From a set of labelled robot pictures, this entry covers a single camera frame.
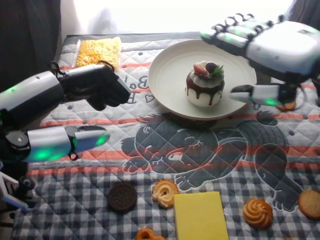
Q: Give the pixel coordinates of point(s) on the black sandwich cookie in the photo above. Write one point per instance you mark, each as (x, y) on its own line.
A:
(122, 197)

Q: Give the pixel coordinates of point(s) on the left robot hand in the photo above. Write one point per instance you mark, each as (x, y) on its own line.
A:
(282, 47)

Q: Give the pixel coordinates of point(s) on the round tan biscuit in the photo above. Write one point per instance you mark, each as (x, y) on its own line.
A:
(287, 107)
(310, 203)

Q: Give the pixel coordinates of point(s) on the dark curtain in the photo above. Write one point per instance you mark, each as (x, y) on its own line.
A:
(306, 10)
(27, 37)

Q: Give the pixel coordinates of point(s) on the grey quilt with printed bear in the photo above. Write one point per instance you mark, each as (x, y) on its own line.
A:
(195, 150)

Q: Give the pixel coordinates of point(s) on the swirl butter cookie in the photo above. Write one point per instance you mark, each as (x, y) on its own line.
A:
(257, 213)
(147, 235)
(165, 193)

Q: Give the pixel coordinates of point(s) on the white round plate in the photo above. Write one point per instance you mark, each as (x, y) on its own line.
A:
(170, 75)

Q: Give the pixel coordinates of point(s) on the yellow notepad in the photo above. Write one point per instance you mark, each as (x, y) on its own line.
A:
(200, 217)

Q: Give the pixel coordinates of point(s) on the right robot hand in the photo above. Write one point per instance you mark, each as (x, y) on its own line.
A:
(35, 95)

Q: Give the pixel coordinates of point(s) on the chocolate drip toy cake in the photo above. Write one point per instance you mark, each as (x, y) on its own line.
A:
(204, 85)

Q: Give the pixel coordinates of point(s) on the bag of yellow kernels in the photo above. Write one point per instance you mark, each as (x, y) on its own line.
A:
(100, 51)

